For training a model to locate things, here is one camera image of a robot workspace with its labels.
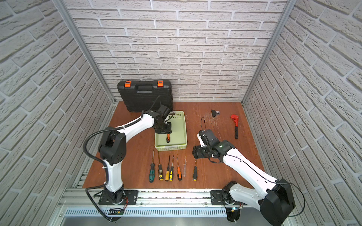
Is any black yellow short screwdriver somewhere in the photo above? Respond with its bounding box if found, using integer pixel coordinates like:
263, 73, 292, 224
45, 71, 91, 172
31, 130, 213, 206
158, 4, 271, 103
193, 159, 198, 181

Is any orange handle screwdriver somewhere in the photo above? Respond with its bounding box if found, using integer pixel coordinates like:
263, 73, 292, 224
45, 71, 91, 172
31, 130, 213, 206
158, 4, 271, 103
176, 155, 182, 181

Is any black yellow slanted screwdriver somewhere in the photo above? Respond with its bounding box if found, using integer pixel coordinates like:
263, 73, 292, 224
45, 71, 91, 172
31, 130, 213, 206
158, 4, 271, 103
157, 151, 164, 181

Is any yellow handle black screwdriver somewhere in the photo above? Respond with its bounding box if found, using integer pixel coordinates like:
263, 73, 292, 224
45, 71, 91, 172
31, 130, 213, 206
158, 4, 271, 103
165, 156, 171, 181

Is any green black screwdriver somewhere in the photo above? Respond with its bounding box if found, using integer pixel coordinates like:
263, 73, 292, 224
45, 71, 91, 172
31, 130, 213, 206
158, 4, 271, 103
149, 151, 155, 183

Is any black yellow button screwdriver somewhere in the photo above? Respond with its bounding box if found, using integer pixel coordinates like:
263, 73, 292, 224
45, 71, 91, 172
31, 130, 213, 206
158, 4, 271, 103
169, 156, 174, 181

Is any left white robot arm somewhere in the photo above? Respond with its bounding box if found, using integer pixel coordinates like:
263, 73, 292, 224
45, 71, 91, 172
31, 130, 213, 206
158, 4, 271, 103
99, 105, 172, 204

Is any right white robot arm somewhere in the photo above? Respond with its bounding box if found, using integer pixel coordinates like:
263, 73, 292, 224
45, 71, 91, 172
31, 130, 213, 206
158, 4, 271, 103
192, 130, 296, 226

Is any light green plastic bin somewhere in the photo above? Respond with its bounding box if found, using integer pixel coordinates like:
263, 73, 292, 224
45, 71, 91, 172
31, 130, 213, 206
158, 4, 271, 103
155, 111, 188, 152

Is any small black metal part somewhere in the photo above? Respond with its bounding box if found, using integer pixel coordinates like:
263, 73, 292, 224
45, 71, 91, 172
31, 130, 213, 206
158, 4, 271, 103
211, 109, 220, 118

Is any black plastic tool case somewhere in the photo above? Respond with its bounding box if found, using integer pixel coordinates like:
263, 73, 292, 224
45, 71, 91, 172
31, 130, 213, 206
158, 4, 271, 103
117, 80, 173, 113

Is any red pipe wrench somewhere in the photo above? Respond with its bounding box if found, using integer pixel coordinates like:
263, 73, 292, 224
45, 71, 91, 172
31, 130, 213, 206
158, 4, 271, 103
231, 115, 239, 139

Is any right thin black cable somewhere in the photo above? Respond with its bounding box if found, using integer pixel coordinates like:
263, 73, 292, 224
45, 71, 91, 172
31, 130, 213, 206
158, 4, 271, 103
277, 180, 306, 218

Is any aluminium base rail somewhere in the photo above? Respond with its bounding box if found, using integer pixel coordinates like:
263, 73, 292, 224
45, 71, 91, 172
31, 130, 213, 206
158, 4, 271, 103
48, 186, 262, 226

